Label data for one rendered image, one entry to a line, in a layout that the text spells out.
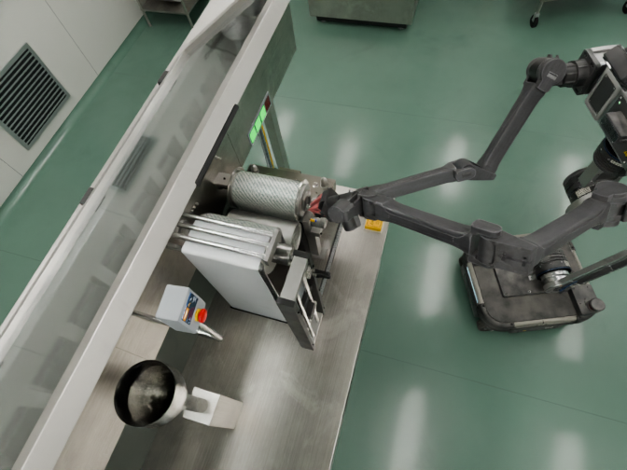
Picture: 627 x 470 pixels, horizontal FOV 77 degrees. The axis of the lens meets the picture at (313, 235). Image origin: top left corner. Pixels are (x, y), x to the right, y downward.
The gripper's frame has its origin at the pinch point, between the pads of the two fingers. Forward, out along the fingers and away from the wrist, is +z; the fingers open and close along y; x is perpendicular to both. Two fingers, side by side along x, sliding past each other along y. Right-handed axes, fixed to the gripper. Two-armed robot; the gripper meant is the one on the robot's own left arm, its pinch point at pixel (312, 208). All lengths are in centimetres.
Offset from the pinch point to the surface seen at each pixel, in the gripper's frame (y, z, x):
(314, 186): 23.2, 18.9, -13.6
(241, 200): -4.0, 19.1, 16.2
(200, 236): -27.4, 8.6, 29.9
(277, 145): 79, 84, -28
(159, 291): -43, 27, 26
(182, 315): -55, -22, 41
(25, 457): -77, -43, 62
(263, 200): -3.1, 10.8, 13.0
